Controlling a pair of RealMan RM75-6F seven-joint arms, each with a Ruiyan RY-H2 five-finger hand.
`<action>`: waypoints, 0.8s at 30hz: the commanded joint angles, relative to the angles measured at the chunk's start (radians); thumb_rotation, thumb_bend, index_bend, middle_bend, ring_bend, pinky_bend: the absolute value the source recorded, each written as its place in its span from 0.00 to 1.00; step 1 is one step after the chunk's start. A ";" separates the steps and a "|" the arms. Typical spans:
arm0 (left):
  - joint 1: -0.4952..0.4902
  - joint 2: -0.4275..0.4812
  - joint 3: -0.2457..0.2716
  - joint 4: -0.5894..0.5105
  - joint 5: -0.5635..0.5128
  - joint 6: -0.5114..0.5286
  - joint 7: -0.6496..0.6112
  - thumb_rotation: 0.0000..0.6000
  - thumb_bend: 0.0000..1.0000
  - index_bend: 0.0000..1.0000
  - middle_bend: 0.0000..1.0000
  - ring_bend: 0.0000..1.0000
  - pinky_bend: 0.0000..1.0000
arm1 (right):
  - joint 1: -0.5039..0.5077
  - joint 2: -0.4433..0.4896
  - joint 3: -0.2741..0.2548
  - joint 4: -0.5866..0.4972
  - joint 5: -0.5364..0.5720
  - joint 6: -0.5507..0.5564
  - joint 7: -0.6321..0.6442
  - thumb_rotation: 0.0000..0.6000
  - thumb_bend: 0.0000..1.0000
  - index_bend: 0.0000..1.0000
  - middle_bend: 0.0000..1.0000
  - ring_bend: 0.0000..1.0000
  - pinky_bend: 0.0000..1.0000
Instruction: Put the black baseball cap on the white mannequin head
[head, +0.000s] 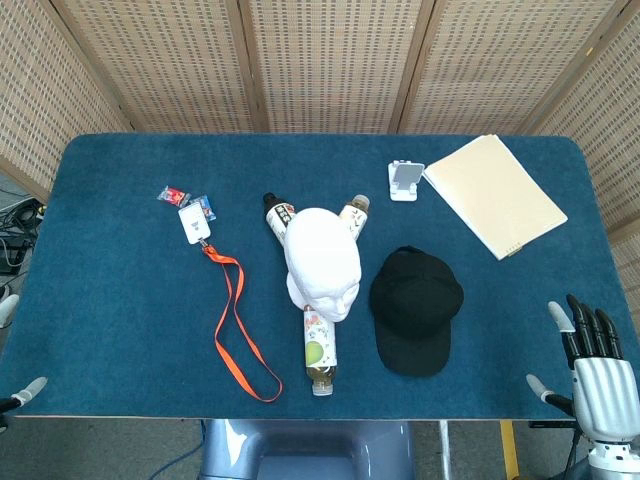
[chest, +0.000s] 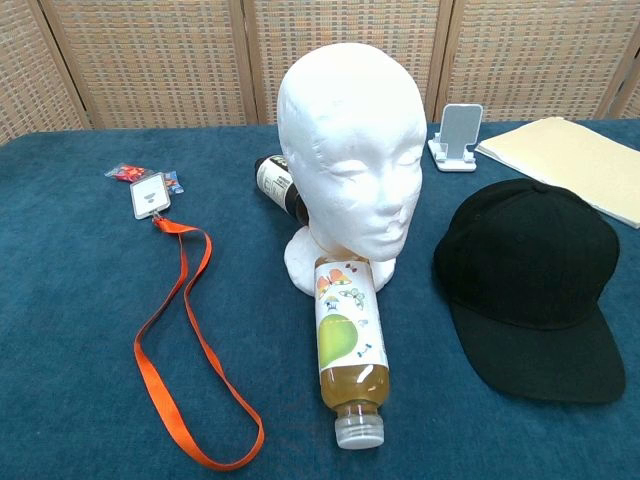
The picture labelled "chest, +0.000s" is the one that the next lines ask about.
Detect red candy packet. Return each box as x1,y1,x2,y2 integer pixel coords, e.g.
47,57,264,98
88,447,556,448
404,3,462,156
104,162,150,182

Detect dark bottle with white label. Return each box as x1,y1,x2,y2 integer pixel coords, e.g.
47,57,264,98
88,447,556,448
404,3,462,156
254,154,310,225

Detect black baseball cap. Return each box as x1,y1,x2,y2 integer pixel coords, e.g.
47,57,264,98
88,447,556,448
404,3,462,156
432,177,628,405

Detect white phone stand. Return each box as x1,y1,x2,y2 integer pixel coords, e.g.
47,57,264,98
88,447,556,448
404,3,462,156
427,103,485,174

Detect white foam mannequin head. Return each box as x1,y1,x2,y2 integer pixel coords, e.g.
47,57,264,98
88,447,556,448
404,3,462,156
276,41,429,294

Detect juice bottle with pear label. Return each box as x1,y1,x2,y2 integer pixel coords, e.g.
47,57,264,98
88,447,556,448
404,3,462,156
313,254,391,450

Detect cream paper folder stack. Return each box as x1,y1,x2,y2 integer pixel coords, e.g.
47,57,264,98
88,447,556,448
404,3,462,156
474,116,640,229

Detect clear badge card holder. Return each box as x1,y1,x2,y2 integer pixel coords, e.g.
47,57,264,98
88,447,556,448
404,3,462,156
129,171,172,221

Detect blue table cloth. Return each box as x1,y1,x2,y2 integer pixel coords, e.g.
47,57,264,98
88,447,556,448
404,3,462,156
0,118,640,480

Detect orange lanyard strap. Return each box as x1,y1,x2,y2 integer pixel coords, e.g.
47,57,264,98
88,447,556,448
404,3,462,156
133,215,266,473

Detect woven wooden folding screen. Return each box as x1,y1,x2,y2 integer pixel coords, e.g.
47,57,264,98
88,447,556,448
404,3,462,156
0,0,640,146

